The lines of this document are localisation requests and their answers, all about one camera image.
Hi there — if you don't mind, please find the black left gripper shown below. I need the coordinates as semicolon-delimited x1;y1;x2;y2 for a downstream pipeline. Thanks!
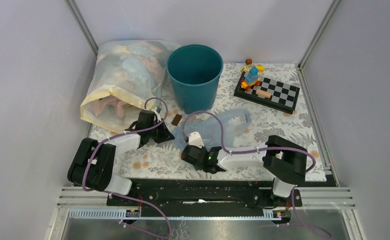
148;117;175;143

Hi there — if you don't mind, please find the light blue plastic bag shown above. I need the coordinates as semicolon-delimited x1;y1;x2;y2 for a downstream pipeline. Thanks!
172;108;252;150

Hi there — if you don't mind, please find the teal plastic trash bin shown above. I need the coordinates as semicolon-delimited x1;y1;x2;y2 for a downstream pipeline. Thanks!
166;44;224;114

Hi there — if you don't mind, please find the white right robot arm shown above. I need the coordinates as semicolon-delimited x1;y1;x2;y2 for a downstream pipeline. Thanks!
181;132;309;206

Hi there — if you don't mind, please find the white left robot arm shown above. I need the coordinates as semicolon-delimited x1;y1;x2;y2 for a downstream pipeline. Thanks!
67;110;175;206

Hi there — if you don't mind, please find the large clear bag of trash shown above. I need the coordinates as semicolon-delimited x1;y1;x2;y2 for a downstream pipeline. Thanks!
80;40;179;133

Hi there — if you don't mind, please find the small dark brown block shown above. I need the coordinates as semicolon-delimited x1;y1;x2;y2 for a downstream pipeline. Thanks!
171;114;182;126

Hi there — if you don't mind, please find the light wooden block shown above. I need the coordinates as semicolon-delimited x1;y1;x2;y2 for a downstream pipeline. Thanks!
256;89;272;99

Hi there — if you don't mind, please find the colourful toy block vehicle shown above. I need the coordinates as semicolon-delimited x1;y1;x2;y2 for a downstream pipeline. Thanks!
240;65;265;92

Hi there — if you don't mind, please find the black chess board box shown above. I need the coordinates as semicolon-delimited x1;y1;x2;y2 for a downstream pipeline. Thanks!
234;71;300;114

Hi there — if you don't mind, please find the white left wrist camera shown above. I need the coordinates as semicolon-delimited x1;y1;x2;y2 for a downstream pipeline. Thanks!
154;106;167;121

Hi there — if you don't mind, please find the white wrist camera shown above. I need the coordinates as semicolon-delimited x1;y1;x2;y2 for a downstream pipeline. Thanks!
154;106;167;121
188;131;205;148

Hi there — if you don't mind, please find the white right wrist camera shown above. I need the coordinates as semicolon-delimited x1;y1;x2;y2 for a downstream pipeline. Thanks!
188;131;205;148

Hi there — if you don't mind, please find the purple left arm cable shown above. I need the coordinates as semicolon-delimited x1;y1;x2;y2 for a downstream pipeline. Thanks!
81;96;173;240

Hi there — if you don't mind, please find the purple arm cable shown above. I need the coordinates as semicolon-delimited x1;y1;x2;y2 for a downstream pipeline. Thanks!
81;96;173;240
181;110;333;240

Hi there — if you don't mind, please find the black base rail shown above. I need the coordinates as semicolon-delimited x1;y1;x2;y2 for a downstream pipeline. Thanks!
107;178;303;217

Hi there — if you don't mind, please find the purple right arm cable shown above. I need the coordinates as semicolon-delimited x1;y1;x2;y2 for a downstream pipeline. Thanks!
181;110;333;240

